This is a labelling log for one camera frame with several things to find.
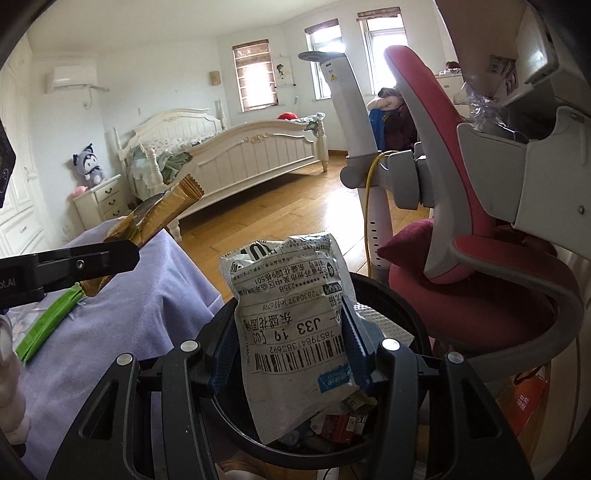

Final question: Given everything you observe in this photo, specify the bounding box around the gold coffee stick wrapper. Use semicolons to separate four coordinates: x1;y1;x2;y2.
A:
80;175;204;297

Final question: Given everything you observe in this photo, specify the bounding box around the white shipping bag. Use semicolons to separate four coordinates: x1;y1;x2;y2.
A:
219;232;359;445

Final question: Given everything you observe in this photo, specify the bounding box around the black trash bin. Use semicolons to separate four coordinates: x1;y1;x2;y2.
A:
201;273;433;470

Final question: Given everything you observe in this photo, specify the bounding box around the left hand in white glove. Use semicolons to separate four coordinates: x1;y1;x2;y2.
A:
0;315;31;445

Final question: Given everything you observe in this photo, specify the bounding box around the white wardrobe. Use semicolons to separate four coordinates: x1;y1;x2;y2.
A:
1;37;51;257

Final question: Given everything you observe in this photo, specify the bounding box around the bright green wrapper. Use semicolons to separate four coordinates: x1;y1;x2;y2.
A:
16;283;84;364

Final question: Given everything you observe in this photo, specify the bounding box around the red shopping bag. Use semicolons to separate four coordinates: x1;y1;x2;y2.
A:
498;366;548;436

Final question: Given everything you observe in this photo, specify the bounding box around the white nightstand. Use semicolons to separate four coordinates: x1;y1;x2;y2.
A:
73;175;130;230

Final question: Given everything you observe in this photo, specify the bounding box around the purple floral table cloth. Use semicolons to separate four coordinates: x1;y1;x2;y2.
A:
19;231;223;479

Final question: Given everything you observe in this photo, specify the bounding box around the purple plush doll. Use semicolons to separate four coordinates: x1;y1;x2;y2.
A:
72;143;104;188

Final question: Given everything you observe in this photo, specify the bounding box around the red grey desk chair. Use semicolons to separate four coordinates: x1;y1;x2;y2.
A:
379;46;584;382

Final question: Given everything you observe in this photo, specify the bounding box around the grey white height pole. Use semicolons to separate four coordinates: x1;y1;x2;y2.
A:
298;51;433;283

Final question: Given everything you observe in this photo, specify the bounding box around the white dresser cabinet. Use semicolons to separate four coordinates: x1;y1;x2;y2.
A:
435;73;470;118

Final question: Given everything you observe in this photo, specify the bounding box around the white bed frame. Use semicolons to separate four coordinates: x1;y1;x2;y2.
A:
113;108;329;241

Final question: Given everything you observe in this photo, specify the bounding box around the wall air conditioner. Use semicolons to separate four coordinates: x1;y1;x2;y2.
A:
46;65;108;94

